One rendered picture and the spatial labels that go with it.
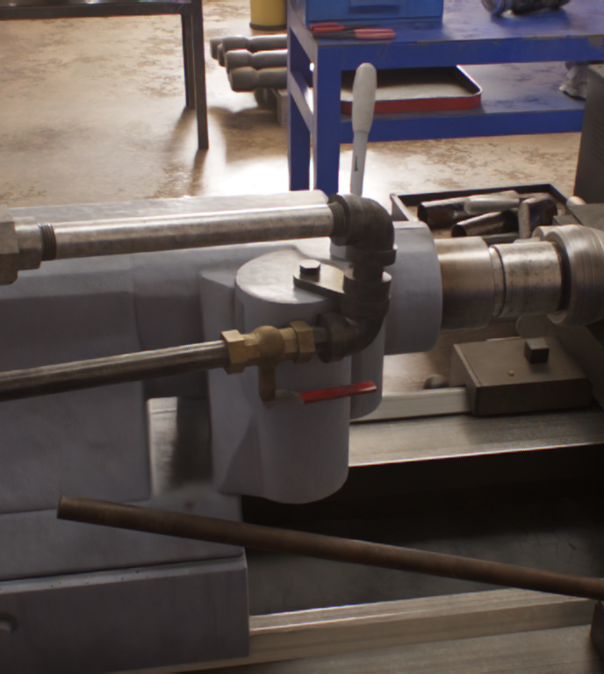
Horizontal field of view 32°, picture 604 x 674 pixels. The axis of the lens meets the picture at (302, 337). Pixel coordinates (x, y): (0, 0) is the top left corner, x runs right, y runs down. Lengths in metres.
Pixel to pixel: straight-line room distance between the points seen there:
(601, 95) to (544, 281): 1.66
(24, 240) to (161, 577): 0.33
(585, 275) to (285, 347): 0.30
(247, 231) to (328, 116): 2.03
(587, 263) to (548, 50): 1.90
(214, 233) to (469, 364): 0.62
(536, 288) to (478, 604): 0.28
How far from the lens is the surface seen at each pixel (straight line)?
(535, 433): 1.20
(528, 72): 3.17
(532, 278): 0.91
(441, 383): 1.58
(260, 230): 0.67
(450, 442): 1.17
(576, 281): 0.91
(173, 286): 0.80
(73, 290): 0.80
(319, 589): 1.14
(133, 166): 4.38
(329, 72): 2.66
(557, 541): 1.23
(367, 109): 0.82
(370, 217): 0.70
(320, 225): 0.69
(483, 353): 1.26
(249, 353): 0.71
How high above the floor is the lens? 1.50
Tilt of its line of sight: 29 degrees down
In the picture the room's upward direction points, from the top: straight up
